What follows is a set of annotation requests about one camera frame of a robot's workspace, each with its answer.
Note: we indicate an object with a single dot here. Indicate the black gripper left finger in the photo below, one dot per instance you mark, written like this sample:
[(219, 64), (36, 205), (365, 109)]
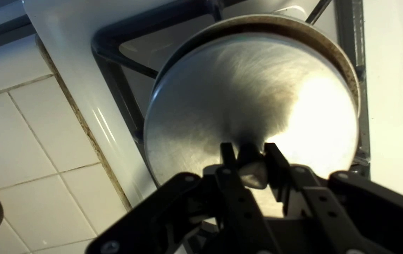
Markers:
[(239, 212)]

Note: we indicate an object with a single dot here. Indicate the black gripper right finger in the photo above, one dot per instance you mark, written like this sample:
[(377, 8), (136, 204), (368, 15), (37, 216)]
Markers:
[(351, 212)]

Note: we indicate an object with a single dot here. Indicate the silver metal pot lid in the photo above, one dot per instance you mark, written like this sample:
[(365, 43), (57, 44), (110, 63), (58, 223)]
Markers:
[(220, 103)]

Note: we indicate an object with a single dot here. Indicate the grey round cooking pot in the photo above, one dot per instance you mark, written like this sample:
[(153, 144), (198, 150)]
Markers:
[(336, 50)]

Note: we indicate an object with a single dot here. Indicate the black burner grate under cookware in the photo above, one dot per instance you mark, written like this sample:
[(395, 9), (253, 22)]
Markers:
[(117, 85)]

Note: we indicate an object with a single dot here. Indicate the white gas stove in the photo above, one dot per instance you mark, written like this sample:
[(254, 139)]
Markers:
[(70, 57)]

